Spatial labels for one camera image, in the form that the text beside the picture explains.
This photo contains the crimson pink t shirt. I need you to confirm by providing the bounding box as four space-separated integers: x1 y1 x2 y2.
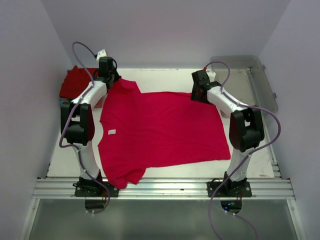
98 79 231 189

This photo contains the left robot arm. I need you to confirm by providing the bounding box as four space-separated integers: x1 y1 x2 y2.
59 56 120 197

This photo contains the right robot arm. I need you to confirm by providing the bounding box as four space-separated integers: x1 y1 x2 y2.
191 69 265 197

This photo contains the salmon pink folded shirt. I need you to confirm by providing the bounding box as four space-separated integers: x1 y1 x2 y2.
94 97 106 109

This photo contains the dark red folded shirt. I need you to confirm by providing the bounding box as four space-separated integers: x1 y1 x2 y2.
59 65 91 99

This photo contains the clear plastic bin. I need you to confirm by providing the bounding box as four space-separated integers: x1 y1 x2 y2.
209 55 279 113

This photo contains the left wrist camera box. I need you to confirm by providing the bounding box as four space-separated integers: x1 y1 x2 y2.
95 49 108 62

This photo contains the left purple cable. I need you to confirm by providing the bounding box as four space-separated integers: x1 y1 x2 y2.
58 41 112 215

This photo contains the purple cable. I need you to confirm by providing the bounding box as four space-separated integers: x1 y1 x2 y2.
203 61 282 240
58 41 112 215

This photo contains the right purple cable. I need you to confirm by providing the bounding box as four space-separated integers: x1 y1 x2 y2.
203 61 282 240

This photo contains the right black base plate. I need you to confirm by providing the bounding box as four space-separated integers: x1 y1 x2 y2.
206 181 253 198

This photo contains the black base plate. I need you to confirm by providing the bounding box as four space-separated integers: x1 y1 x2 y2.
206 181 253 198
72 181 119 198

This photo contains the aluminium mounting rail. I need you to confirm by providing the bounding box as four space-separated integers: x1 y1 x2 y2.
31 177 295 200

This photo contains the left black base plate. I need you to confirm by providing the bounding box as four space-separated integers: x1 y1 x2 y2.
72 181 119 198

